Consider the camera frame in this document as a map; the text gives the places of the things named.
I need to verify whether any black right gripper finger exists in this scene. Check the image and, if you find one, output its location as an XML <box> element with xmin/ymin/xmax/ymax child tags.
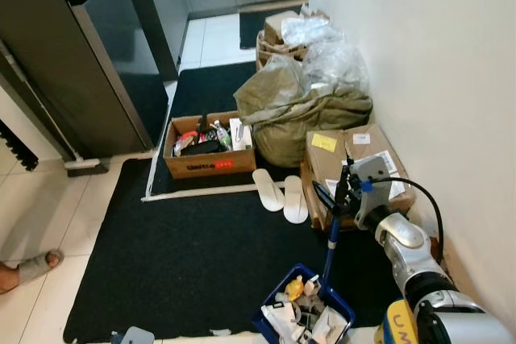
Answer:
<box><xmin>313</xmin><ymin>180</ymin><xmax>339</xmax><ymax>214</ymax></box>

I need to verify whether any blue dustpan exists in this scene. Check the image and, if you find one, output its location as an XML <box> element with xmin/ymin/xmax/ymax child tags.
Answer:
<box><xmin>252</xmin><ymin>161</ymin><xmax>358</xmax><ymax>344</ymax></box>

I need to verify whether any large black floor mat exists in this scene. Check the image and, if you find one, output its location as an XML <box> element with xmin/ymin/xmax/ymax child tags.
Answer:
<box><xmin>63</xmin><ymin>156</ymin><xmax>456</xmax><ymax>343</ymax></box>

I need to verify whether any dark floor mat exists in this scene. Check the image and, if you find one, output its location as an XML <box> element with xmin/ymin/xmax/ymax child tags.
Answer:
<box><xmin>239</xmin><ymin>7</ymin><xmax>309</xmax><ymax>52</ymax></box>

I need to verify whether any sealed cardboard box with labels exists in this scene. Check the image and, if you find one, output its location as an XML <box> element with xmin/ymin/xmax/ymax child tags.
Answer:
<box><xmin>300</xmin><ymin>123</ymin><xmax>418</xmax><ymax>234</ymax></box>

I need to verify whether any olive green sack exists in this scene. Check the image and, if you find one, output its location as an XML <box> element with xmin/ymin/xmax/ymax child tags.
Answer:
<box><xmin>235</xmin><ymin>54</ymin><xmax>376</xmax><ymax>170</ymax></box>

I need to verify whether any yellow snack packet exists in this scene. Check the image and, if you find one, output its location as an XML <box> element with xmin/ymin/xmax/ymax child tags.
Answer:
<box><xmin>283</xmin><ymin>275</ymin><xmax>307</xmax><ymax>301</ymax></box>

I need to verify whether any white rectangular box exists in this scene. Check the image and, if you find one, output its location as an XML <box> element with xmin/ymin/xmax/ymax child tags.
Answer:
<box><xmin>230</xmin><ymin>117</ymin><xmax>252</xmax><ymax>151</ymax></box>

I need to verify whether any open cardboard box red label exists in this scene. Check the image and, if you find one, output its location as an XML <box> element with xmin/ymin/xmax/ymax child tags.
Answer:
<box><xmin>163</xmin><ymin>110</ymin><xmax>258</xmax><ymax>180</ymax></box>

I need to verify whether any clear plastic bottle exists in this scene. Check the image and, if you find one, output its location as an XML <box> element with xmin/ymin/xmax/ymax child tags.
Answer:
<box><xmin>210</xmin><ymin>121</ymin><xmax>233</xmax><ymax>151</ymax></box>

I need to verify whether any clear plastic bag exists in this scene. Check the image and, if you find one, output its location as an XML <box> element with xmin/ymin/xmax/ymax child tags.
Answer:
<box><xmin>278</xmin><ymin>4</ymin><xmax>373</xmax><ymax>93</ymax></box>

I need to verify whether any red snack packet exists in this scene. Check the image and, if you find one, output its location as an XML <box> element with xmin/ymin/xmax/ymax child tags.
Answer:
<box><xmin>173</xmin><ymin>131</ymin><xmax>200</xmax><ymax>157</ymax></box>

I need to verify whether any black mat with taped edge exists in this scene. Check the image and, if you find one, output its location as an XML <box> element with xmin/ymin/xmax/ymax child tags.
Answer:
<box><xmin>148</xmin><ymin>60</ymin><xmax>376</xmax><ymax>197</ymax></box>

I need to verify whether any small open cardboard box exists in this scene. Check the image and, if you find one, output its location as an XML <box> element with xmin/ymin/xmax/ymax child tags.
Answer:
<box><xmin>256</xmin><ymin>10</ymin><xmax>325</xmax><ymax>68</ymax></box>

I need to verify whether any grey steel fridge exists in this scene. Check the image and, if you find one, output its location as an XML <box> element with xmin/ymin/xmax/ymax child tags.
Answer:
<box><xmin>0</xmin><ymin>0</ymin><xmax>192</xmax><ymax>161</ymax></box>

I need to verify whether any black foam puzzle mat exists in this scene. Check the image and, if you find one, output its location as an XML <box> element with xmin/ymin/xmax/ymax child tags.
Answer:
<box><xmin>0</xmin><ymin>117</ymin><xmax>40</xmax><ymax>172</ymax></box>

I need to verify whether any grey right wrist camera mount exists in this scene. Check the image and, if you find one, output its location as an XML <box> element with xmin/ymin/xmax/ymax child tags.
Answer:
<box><xmin>347</xmin><ymin>155</ymin><xmax>397</xmax><ymax>230</ymax></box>

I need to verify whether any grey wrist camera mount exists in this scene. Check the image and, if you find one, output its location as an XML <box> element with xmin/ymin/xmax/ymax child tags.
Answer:
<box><xmin>119</xmin><ymin>326</ymin><xmax>156</xmax><ymax>344</ymax></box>
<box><xmin>347</xmin><ymin>155</ymin><xmax>397</xmax><ymax>230</ymax></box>

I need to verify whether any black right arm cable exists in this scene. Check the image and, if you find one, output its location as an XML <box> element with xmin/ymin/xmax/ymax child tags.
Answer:
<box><xmin>369</xmin><ymin>175</ymin><xmax>447</xmax><ymax>267</ymax></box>

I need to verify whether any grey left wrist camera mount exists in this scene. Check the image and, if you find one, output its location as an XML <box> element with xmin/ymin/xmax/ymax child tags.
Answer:
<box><xmin>119</xmin><ymin>326</ymin><xmax>156</xmax><ymax>344</ymax></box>

